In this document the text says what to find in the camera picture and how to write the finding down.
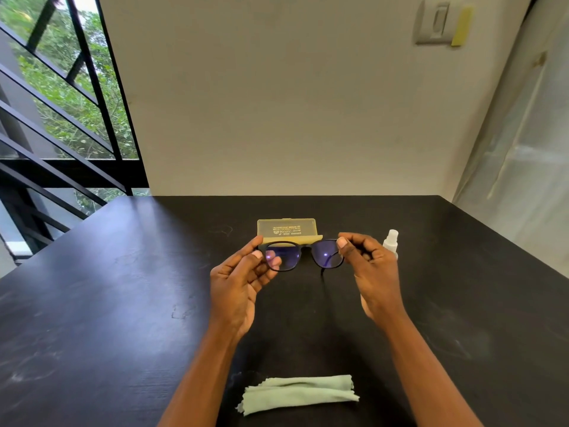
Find black framed eyeglasses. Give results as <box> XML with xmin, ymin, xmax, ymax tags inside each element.
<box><xmin>259</xmin><ymin>239</ymin><xmax>345</xmax><ymax>277</ymax></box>

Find light green microfiber cloth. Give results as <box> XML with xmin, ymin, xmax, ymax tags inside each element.
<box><xmin>236</xmin><ymin>375</ymin><xmax>360</xmax><ymax>417</ymax></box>

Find black metal window frame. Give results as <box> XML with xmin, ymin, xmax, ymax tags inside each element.
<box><xmin>0</xmin><ymin>0</ymin><xmax>150</xmax><ymax>263</ymax></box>

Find person's right forearm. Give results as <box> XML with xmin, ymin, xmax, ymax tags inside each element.
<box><xmin>382</xmin><ymin>309</ymin><xmax>483</xmax><ymax>427</ymax></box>

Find person's left forearm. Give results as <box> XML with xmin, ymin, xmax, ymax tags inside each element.
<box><xmin>158</xmin><ymin>322</ymin><xmax>243</xmax><ymax>427</ymax></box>

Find person's right hand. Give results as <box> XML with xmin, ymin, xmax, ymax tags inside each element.
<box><xmin>336</xmin><ymin>232</ymin><xmax>407</xmax><ymax>332</ymax></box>

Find white wall switch plate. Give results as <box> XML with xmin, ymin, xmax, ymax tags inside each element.
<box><xmin>414</xmin><ymin>0</ymin><xmax>474</xmax><ymax>47</ymax></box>

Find person's left hand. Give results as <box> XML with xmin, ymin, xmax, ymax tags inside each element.
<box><xmin>209</xmin><ymin>236</ymin><xmax>282</xmax><ymax>342</ymax></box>

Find translucent yellow glasses case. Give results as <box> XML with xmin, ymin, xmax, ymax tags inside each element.
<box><xmin>257</xmin><ymin>218</ymin><xmax>323</xmax><ymax>244</ymax></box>

